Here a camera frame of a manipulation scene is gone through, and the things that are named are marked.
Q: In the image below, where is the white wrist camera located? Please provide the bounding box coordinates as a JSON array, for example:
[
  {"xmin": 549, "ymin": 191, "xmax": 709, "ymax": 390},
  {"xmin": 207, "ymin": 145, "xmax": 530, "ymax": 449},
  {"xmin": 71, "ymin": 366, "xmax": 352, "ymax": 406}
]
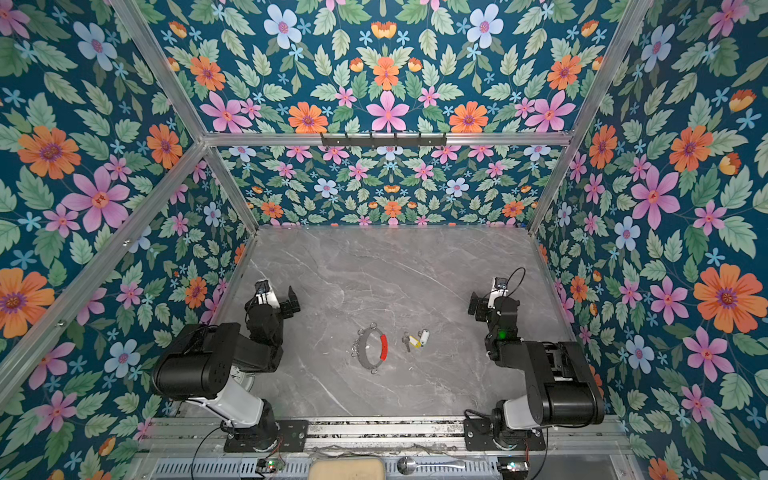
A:
[
  {"xmin": 487, "ymin": 277, "xmax": 509, "ymax": 309},
  {"xmin": 253, "ymin": 279, "xmax": 280, "ymax": 309}
]

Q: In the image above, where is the bunch of keys yellow tag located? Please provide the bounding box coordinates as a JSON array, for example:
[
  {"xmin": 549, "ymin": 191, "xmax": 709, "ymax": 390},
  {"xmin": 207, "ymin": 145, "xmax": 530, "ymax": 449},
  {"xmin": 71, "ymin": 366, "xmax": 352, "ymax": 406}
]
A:
[{"xmin": 401, "ymin": 333, "xmax": 422, "ymax": 353}]

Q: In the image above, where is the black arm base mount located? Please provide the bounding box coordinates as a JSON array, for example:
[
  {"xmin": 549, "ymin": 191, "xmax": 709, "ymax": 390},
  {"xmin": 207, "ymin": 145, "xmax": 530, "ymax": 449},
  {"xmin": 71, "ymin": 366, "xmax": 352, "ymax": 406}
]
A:
[{"xmin": 221, "ymin": 420, "xmax": 309, "ymax": 453}]

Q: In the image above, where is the aluminium frame bar left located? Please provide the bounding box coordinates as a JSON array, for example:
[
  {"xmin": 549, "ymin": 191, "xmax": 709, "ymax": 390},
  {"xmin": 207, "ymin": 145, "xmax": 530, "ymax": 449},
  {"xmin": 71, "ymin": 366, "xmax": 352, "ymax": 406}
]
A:
[{"xmin": 1, "ymin": 142, "xmax": 206, "ymax": 409}]

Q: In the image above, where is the beige pad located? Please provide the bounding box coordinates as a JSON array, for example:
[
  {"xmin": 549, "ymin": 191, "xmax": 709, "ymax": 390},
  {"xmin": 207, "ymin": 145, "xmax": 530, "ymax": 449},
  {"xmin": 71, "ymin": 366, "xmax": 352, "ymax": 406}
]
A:
[{"xmin": 307, "ymin": 458, "xmax": 386, "ymax": 480}]

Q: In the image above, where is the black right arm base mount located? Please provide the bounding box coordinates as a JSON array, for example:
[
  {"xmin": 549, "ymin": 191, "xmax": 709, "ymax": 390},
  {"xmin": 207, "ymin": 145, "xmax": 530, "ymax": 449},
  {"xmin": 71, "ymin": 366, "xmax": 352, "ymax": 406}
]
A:
[{"xmin": 463, "ymin": 417, "xmax": 547, "ymax": 452}]

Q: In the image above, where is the metal spoon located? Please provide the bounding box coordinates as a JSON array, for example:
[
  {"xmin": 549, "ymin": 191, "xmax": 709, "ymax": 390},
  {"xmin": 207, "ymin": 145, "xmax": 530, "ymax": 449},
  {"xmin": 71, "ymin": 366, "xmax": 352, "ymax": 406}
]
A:
[{"xmin": 396, "ymin": 456, "xmax": 466, "ymax": 476}]

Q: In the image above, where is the aluminium frame corner post left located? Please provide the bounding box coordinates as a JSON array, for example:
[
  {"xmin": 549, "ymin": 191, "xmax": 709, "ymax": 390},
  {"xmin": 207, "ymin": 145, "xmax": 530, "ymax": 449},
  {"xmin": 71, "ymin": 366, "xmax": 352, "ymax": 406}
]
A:
[{"xmin": 112, "ymin": 1, "xmax": 258, "ymax": 235}]

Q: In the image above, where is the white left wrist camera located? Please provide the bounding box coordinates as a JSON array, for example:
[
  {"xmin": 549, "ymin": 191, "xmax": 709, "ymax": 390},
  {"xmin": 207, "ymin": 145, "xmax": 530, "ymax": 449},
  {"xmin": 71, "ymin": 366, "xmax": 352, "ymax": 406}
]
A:
[{"xmin": 253, "ymin": 279, "xmax": 280, "ymax": 309}]

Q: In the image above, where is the black hook rack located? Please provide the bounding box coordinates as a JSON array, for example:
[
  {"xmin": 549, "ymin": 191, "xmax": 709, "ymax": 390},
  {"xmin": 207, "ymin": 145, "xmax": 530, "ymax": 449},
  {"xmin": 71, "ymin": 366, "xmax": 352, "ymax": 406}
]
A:
[{"xmin": 320, "ymin": 133, "xmax": 448, "ymax": 148}]

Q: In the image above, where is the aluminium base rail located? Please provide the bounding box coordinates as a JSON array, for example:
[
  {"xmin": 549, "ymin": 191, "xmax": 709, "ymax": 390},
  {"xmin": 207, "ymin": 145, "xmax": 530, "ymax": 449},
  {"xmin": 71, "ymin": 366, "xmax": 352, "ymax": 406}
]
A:
[{"xmin": 138, "ymin": 415, "xmax": 631, "ymax": 456}]

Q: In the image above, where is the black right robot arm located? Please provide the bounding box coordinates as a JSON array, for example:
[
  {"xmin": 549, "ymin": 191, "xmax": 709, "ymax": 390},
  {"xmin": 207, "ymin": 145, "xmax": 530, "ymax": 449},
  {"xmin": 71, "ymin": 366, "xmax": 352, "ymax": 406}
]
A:
[{"xmin": 463, "ymin": 290, "xmax": 605, "ymax": 450}]

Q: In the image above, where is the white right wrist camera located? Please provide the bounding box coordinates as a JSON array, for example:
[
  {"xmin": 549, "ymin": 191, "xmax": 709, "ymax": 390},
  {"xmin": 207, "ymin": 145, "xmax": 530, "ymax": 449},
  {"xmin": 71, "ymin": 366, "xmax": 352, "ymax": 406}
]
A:
[{"xmin": 487, "ymin": 277, "xmax": 509, "ymax": 309}]

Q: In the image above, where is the aluminium frame corner post right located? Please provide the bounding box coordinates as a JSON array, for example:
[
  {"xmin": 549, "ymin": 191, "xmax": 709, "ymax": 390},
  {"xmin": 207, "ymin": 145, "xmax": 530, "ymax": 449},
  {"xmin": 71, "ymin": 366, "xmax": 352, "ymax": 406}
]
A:
[{"xmin": 528, "ymin": 0, "xmax": 653, "ymax": 238}]

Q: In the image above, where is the aluminium frame corner post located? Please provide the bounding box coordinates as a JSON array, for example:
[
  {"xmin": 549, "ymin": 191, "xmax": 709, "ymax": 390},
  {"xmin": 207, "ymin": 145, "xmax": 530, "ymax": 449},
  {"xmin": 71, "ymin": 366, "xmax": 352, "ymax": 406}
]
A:
[
  {"xmin": 112, "ymin": 1, "xmax": 258, "ymax": 235},
  {"xmin": 528, "ymin": 0, "xmax": 653, "ymax": 238}
]

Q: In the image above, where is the aluminium frame horizontal bar back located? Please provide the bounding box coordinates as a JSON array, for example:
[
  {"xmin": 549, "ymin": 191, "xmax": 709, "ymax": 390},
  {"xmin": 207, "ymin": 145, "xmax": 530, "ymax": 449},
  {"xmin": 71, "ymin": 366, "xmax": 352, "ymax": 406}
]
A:
[{"xmin": 204, "ymin": 132, "xmax": 572, "ymax": 148}]

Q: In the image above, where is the large keyring with red grip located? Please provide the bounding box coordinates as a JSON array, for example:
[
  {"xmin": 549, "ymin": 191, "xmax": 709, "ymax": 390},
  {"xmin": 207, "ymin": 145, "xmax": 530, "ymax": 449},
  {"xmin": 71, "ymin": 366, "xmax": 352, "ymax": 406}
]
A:
[{"xmin": 350, "ymin": 323, "xmax": 389, "ymax": 375}]

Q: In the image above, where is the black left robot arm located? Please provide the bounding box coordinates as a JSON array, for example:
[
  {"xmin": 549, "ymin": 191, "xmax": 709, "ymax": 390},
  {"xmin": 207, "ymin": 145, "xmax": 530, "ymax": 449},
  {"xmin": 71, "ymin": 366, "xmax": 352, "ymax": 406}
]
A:
[{"xmin": 151, "ymin": 279, "xmax": 301, "ymax": 452}]

